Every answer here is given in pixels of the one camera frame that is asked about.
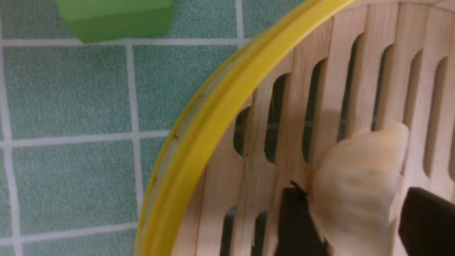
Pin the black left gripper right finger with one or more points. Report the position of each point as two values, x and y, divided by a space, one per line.
427 224

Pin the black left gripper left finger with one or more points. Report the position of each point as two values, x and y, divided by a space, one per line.
296 233

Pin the white dumpling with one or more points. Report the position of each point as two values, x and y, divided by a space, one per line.
353 189

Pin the bamboo steamer tray yellow rim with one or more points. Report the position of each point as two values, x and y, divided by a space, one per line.
330 69

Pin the green checkered tablecloth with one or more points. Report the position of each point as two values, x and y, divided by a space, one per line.
82 125

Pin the green foam cube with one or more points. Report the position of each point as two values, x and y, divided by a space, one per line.
104 20

